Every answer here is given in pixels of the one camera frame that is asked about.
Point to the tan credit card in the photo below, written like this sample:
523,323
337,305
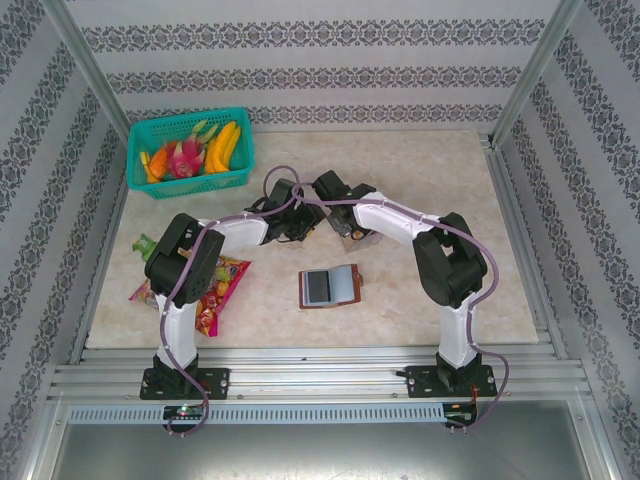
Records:
358,234

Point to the clear acrylic card stand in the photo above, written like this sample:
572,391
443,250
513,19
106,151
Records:
361,245

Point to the brown leather card holder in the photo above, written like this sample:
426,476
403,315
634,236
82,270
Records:
345,285

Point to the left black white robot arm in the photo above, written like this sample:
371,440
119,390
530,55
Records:
185,265

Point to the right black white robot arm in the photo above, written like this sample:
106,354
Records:
390,220

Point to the colourful candy bag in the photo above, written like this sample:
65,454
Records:
230,280

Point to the teal plastic basket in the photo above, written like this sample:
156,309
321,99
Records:
200,187

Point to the yellow banana bunch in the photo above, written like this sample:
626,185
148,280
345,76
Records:
222,147

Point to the pink dragon fruit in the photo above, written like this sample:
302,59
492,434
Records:
182,160

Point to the orange fruit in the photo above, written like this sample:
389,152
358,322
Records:
157,162

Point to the green crumpled wrapper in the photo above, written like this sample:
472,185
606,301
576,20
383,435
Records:
144,245

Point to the small yellow fruit piece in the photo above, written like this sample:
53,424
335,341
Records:
144,159

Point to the left small circuit board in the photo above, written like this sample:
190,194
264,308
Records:
182,411

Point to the small circuit board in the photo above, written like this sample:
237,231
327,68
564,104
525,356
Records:
460,414
182,411

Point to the right small circuit board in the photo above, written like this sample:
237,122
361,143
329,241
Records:
460,414

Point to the grey metal sheet panel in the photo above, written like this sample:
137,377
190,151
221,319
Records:
320,450

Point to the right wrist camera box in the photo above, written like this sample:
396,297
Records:
330,182

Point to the aluminium side rail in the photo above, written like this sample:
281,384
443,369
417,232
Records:
106,225
502,185

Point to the aluminium rail frame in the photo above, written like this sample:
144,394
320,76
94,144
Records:
320,372

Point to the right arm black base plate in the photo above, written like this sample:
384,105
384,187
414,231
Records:
420,382

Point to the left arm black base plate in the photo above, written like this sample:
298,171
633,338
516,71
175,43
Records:
215,382

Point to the aluminium corner post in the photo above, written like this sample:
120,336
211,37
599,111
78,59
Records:
540,65
85,65

